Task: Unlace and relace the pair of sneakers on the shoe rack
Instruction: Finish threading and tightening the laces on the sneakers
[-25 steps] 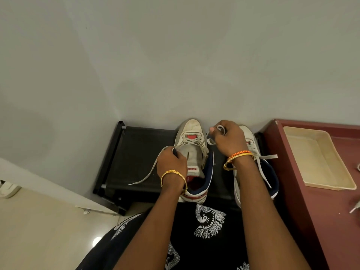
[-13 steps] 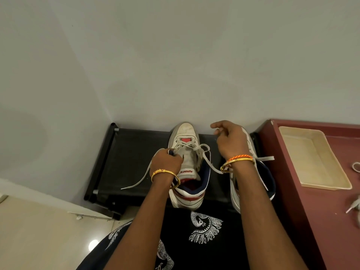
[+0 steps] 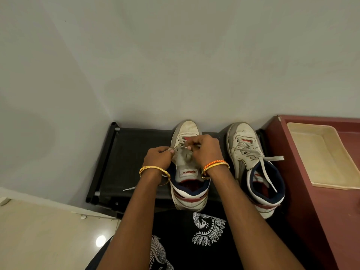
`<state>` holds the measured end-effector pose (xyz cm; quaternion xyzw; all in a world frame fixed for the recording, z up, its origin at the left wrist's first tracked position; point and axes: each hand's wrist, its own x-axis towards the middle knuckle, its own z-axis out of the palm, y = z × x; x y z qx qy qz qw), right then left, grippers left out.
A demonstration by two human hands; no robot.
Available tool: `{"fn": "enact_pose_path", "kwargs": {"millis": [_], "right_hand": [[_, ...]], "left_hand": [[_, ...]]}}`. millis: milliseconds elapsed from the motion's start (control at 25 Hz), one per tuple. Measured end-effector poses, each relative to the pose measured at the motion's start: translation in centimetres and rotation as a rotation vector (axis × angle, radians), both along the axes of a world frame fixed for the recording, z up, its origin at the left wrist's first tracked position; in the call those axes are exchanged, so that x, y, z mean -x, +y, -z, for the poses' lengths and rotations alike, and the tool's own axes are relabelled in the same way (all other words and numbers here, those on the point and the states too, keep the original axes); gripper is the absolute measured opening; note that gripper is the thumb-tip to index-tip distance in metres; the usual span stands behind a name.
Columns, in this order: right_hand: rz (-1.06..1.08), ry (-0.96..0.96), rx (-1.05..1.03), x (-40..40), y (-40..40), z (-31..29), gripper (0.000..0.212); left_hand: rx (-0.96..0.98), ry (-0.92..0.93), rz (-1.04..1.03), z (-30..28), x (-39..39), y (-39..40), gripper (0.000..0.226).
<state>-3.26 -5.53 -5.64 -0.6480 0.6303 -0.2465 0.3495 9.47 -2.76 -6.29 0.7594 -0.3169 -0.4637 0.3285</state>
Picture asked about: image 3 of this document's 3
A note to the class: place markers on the person's right hand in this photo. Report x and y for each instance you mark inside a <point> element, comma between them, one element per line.
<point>209,151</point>

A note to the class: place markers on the person's left hand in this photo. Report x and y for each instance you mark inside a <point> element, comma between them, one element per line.
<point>156,158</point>

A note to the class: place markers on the person's left fingers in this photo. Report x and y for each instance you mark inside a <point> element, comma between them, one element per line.
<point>168,154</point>

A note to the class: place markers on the person's right fingers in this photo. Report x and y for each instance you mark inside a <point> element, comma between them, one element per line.
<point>198,141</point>

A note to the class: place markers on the person's left forearm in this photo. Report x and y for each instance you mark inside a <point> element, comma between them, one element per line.
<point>135,219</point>

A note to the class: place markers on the person's right forearm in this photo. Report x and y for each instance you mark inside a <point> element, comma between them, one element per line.
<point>247,222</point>

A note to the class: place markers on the thin gold bangle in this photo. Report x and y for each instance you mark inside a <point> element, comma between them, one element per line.
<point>153,167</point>

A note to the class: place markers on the black shoe rack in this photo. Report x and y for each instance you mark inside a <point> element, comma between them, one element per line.
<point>126,154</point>

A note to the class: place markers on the white high-top sneaker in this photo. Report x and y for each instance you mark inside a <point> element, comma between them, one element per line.
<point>247,154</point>
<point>189,191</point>

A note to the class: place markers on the black printed garment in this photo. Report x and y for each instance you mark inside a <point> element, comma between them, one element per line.
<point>185,247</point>

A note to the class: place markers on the cream plastic tray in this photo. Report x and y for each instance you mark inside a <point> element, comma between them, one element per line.
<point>320,157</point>

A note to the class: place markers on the maroon wooden cabinet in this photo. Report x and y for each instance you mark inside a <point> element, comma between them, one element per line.
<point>323,222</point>

